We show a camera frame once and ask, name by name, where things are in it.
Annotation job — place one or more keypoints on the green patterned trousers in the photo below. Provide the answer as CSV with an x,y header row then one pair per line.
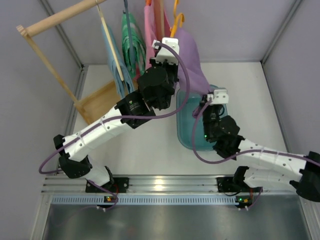
x,y
133,45

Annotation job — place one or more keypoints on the teal plastic bin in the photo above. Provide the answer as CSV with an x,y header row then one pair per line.
x,y
185,122

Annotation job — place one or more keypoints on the pink trousers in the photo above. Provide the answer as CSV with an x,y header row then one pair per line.
x,y
150,30

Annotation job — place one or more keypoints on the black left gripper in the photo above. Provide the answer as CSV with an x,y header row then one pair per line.
x,y
164,66

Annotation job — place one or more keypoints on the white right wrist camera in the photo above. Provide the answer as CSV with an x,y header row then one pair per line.
x,y
219,96

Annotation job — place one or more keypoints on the aluminium mounting rail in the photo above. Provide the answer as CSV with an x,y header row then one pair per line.
x,y
145,184

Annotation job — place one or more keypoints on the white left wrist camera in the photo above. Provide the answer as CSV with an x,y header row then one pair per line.
x,y
165,49

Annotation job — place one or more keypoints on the purple trousers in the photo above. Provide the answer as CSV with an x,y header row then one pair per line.
x,y
189,54

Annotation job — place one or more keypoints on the white slotted cable duct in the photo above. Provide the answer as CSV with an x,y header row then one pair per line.
x,y
148,200

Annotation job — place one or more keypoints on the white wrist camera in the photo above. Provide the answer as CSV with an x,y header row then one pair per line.
x,y
165,49
219,96

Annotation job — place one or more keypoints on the orange plastic hanger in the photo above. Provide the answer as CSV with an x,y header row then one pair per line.
x,y
178,19

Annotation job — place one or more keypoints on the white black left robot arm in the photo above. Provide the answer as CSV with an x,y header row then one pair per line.
x,y
155,90

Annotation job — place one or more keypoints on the light wooden hanger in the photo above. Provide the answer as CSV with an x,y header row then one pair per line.
x,y
113,59

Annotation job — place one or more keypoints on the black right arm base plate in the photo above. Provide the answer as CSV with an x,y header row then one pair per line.
x,y
230,186

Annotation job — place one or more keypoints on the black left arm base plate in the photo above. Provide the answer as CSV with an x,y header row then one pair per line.
x,y
120,185

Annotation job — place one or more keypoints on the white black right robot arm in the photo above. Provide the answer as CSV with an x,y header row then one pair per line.
x,y
259,166

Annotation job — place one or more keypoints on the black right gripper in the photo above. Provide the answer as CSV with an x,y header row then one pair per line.
x,y
211,108

